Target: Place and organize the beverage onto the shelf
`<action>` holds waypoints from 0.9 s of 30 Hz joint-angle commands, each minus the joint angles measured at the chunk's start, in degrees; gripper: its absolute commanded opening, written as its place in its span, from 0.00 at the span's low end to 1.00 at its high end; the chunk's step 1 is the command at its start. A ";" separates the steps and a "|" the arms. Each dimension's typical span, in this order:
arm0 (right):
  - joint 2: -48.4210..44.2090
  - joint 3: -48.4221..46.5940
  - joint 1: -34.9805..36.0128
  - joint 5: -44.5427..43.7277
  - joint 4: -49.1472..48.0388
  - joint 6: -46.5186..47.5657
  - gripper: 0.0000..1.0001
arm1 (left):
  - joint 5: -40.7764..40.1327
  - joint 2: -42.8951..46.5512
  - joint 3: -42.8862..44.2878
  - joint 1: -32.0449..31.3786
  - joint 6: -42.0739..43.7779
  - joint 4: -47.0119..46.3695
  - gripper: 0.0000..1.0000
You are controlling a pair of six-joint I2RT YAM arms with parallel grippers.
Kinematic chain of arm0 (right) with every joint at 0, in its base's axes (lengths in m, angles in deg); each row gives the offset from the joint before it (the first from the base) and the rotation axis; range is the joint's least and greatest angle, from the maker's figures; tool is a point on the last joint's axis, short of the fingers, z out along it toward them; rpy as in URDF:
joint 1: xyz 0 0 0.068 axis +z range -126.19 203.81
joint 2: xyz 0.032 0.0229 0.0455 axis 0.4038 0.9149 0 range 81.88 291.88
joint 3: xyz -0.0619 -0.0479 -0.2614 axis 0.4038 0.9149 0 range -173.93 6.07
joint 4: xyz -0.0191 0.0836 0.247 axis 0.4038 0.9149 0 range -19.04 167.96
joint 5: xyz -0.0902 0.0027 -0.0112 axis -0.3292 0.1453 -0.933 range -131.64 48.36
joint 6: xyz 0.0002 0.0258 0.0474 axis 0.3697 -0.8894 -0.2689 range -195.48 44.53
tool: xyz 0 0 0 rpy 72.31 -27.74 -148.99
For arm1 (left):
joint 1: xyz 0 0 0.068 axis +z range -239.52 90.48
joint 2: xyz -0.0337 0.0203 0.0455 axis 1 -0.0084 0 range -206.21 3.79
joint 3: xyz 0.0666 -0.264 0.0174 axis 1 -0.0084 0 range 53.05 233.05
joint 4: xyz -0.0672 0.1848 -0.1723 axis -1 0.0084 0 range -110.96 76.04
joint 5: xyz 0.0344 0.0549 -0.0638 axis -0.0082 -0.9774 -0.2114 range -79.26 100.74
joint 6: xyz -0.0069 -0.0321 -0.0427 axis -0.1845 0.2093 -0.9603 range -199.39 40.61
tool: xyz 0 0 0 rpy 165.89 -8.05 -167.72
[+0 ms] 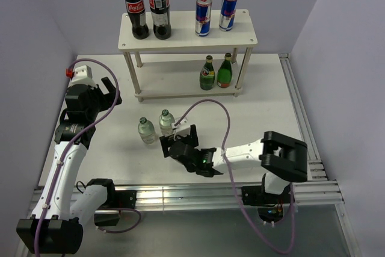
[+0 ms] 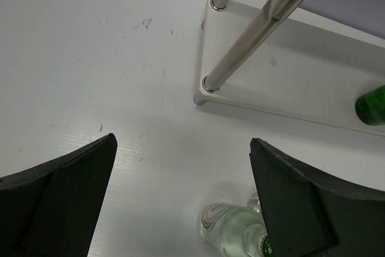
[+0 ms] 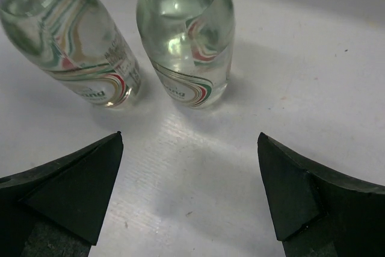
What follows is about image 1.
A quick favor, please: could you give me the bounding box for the clear glass soda bottle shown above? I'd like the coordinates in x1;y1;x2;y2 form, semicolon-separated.
159;110;175;136

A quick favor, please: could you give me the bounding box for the clear Chang soda bottle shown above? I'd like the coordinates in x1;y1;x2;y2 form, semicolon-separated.
138;117;156;144

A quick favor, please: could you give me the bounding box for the green bottle colourful label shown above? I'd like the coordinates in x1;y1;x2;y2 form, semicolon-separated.
199;55;215;90

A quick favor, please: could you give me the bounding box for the green bottle gold cap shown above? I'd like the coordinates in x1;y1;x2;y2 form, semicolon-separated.
217;53;232;88

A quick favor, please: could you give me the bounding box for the Red Bull can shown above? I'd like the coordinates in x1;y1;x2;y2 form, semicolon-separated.
195;0;212;37
219;0;238;31

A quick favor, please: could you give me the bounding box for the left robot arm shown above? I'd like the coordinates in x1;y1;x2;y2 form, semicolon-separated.
16;77;122;256

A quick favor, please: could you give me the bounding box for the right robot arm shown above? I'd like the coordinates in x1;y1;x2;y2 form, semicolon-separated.
159;125;308;203

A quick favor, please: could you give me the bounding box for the white two-tier shelf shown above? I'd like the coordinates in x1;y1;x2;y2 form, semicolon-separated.
118;9;257;102

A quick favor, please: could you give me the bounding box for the Coca-Cola glass bottle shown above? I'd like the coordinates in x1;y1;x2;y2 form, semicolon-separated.
125;0;149;40

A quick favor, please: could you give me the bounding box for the dark cola bottle red label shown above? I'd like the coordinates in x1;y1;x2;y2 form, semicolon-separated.
149;0;171;40

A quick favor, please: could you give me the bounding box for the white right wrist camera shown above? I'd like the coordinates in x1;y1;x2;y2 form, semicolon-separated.
171;119;191;140

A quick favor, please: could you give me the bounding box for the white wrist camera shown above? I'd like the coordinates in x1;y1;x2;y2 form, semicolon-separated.
66;65;96;87
171;119;191;140

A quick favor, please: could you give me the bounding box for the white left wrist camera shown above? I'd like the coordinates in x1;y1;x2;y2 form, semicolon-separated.
66;65;96;87

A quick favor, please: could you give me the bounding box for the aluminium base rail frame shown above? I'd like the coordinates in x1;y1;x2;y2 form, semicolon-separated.
17;53;362;257

